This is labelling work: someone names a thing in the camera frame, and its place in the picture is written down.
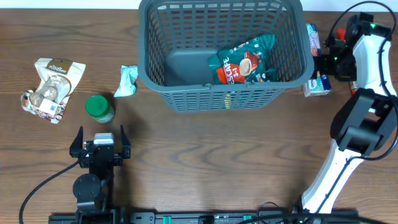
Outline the green lidded jar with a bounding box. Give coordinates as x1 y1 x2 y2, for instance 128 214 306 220
85 95 115 123

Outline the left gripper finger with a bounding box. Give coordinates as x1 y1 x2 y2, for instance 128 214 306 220
69 126 83 158
120 125 131 159

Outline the green Nescafe coffee bag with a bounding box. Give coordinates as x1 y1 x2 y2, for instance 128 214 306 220
208 34 277 85

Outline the Kleenex tissue pack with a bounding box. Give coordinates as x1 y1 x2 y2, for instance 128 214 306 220
303 24 332 97

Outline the left black cable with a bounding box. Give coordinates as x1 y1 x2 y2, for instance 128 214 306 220
18 159 82 224

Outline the beige mushroom snack bag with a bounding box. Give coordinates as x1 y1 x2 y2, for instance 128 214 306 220
21 58 86 124

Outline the grey plastic basket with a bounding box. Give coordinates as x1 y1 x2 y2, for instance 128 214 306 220
138 0 314 112

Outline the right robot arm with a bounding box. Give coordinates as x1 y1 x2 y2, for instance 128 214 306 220
301 12 397 213

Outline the light teal small packet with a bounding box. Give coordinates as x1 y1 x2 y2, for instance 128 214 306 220
114 65 138 98

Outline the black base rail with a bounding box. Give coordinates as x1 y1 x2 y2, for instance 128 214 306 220
48 208 360 224

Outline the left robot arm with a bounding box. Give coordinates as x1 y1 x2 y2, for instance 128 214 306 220
70 126 131 213

